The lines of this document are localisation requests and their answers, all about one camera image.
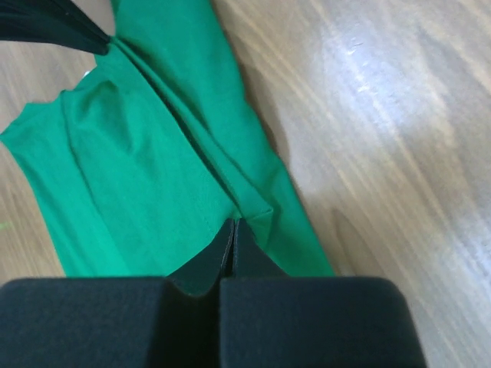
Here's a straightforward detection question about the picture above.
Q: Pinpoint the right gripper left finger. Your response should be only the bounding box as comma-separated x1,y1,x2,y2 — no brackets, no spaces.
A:
1,220,235,367

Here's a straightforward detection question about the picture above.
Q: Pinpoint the green t shirt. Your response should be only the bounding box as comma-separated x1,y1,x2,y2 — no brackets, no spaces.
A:
1,1,333,277

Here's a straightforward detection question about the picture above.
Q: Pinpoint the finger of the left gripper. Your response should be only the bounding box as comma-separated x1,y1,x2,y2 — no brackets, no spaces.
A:
1,0,110,55

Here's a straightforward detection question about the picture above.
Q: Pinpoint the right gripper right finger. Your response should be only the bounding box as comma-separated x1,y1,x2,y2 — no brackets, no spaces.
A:
219,220,427,367

